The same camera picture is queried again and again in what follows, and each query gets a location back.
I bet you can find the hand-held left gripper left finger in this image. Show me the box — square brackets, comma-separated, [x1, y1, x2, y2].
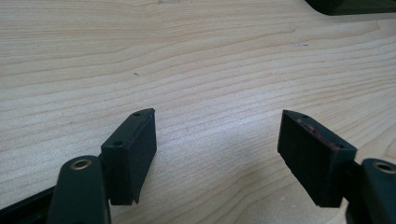
[100, 107, 158, 206]

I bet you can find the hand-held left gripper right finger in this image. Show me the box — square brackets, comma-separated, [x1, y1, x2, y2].
[276, 109, 359, 208]

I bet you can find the dark flat object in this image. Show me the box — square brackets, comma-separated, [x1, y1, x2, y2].
[304, 0, 396, 17]

